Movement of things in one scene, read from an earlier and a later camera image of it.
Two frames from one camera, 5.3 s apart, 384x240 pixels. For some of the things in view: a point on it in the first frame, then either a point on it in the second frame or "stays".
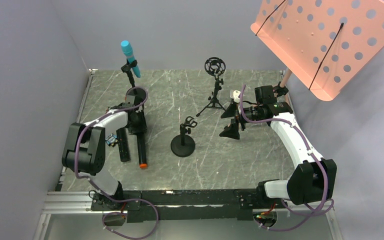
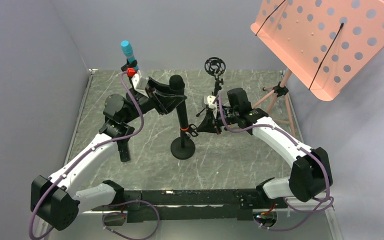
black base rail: (177, 205) stays
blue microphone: (127, 50) stays
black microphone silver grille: (123, 142) stays
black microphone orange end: (142, 152) → (177, 82)
